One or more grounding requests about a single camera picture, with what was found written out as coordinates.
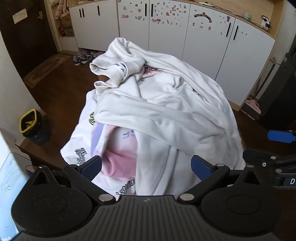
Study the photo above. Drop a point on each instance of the white paper notice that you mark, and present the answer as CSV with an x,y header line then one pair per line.
x,y
18,18

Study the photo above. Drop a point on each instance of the white power strip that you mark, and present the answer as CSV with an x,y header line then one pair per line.
x,y
266,22

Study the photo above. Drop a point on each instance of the black appliance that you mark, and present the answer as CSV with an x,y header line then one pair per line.
x,y
277,92

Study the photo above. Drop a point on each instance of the pink hanging jacket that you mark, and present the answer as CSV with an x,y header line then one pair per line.
x,y
60,8

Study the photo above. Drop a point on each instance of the cardboard box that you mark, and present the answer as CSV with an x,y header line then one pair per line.
x,y
67,25

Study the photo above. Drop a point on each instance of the patterned doormat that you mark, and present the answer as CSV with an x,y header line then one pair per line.
x,y
46,69

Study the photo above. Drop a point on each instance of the white printed sweatshirt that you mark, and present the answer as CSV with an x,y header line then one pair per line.
x,y
161,104

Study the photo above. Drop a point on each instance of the white black lettered t-shirt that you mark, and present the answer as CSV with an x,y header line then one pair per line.
x,y
76,139

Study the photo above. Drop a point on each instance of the pink and white garment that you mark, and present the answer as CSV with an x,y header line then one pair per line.
x,y
120,157

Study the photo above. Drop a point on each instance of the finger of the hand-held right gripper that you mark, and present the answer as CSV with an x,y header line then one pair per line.
x,y
256,156
279,136

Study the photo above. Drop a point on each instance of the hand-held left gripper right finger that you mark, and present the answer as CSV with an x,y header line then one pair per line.
x,y
201,166

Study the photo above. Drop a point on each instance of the white sticker covered cabinet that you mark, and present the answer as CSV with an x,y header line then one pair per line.
x,y
166,34

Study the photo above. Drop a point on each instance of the yellow rimmed trash bin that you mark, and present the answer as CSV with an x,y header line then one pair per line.
x,y
34,136

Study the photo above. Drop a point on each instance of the dark wooden door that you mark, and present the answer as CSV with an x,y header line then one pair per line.
x,y
27,41

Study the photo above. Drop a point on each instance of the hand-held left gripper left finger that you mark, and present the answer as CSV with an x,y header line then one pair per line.
x,y
92,165

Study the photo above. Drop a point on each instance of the mint green small device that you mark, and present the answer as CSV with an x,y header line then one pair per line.
x,y
247,15

